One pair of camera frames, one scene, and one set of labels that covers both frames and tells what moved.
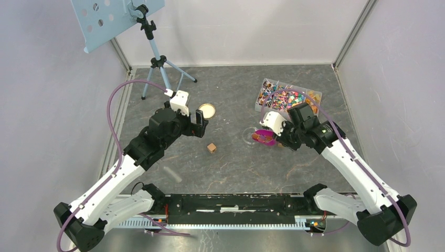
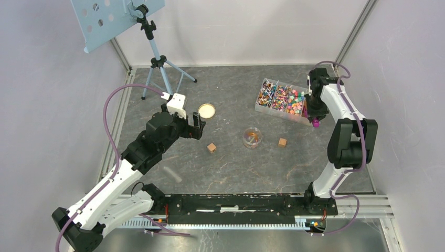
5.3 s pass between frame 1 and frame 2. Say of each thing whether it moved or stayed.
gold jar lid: stayed
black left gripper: stayed
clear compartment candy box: stayed
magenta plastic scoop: moved
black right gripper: moved
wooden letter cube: stayed
